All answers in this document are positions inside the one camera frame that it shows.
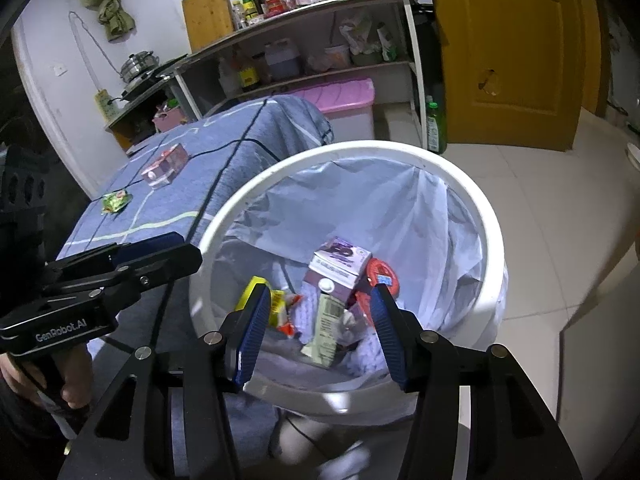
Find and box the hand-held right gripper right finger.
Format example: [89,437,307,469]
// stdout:
[370,282,583,480]

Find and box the yellow power strip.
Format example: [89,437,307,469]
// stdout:
[95,89,120,122]

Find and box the person's left hand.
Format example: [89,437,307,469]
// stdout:
[0,342,96,413]

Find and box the crumpled plastic bag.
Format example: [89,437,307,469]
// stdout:
[340,12,373,56]

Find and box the grey cabinet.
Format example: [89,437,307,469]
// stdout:
[557,255,640,441]

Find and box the wooden cutting board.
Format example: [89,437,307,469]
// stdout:
[181,0,236,53]

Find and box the green hanging cloth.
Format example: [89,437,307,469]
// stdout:
[71,0,136,43]

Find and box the black induction cooker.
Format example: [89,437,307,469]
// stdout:
[121,72,171,101]

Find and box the blue plaid tablecloth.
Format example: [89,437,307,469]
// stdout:
[55,95,335,480]

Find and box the yellow wooden door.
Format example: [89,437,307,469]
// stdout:
[427,0,603,152]

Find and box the yellow snack wrapper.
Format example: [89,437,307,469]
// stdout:
[236,275,288,328]

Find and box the white round trash bin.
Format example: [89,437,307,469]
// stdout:
[189,140,508,418]

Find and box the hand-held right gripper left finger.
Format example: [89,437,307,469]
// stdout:
[57,282,273,480]

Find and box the translucent white bin liner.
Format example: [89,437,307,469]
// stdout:
[210,157,508,401]

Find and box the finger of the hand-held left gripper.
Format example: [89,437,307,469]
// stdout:
[42,232,183,294]
[41,244,203,317]

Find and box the storage box with pink lid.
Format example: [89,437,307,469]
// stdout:
[295,77,376,146]

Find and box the small white bucket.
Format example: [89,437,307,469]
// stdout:
[324,45,351,68]

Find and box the white open shelf unit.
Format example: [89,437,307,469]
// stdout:
[172,0,431,133]

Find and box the green snack wrapper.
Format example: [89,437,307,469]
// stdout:
[101,191,133,215]

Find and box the steel cooking pot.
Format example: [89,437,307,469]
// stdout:
[120,50,155,83]

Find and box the yellow label bottle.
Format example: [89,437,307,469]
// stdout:
[235,50,258,92]

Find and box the purple white drink carton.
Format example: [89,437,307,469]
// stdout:
[300,236,373,368]

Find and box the small wooden side table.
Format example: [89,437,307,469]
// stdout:
[106,95,191,153]

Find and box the tall black flask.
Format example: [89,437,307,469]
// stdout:
[412,5,443,101]

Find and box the white tissue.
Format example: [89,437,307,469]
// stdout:
[340,310,366,346]

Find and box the small pink box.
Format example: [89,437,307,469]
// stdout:
[152,105,183,133]

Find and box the red orange snack wrapper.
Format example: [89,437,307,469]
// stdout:
[277,292,306,338]

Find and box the person's left forearm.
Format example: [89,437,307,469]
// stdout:
[0,390,76,480]

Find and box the red round lid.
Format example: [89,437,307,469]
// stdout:
[356,256,401,331]

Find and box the green plastic bottle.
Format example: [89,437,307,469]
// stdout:
[425,96,448,155]

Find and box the green white pouch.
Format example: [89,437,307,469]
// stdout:
[376,22,401,61]

